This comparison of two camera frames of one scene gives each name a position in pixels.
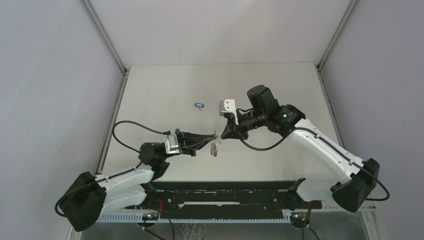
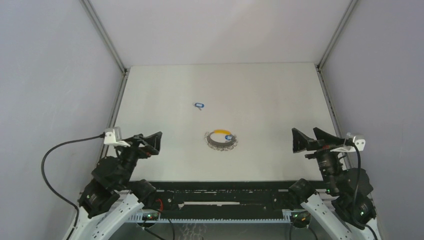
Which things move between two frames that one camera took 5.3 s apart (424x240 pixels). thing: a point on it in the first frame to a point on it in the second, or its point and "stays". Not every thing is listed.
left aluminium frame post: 108,43 stays
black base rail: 223,199 stays
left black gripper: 200,140 to 152,143
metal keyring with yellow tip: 214,147 to 221,147
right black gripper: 233,131 to 300,142
